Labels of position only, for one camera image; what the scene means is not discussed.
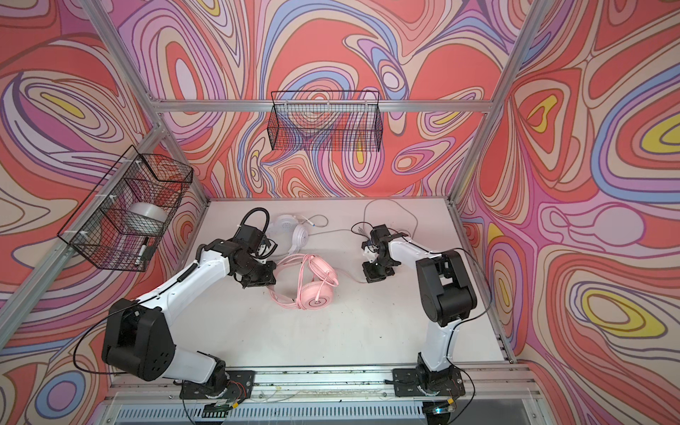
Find pink cat-ear headphones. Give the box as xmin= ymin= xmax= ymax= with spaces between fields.
xmin=267 ymin=253 xmax=339 ymax=310

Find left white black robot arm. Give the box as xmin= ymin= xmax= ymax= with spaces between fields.
xmin=102 ymin=224 xmax=276 ymax=388

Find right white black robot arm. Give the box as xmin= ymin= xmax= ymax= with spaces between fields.
xmin=362 ymin=225 xmax=477 ymax=391

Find white headphones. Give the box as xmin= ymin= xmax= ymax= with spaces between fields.
xmin=266 ymin=214 xmax=309 ymax=260

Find black marker in basket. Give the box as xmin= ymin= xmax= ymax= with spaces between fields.
xmin=135 ymin=242 xmax=156 ymax=267

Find white tape roll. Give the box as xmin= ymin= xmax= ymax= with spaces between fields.
xmin=125 ymin=202 xmax=168 ymax=237

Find grey white headphone cable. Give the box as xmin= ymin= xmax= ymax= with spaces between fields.
xmin=299 ymin=198 xmax=420 ymax=251

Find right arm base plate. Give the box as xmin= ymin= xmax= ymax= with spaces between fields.
xmin=385 ymin=367 xmax=467 ymax=400

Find black wire basket left wall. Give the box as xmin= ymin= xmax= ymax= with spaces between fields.
xmin=58 ymin=147 xmax=193 ymax=272

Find black wire basket wall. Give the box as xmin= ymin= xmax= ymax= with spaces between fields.
xmin=267 ymin=90 xmax=384 ymax=152
xmin=58 ymin=147 xmax=193 ymax=272

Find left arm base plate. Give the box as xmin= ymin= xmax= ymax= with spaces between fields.
xmin=180 ymin=369 xmax=256 ymax=402

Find black wire basket back wall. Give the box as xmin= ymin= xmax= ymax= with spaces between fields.
xmin=267 ymin=90 xmax=384 ymax=152

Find aluminium front rail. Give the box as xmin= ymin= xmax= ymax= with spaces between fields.
xmin=104 ymin=362 xmax=544 ymax=404

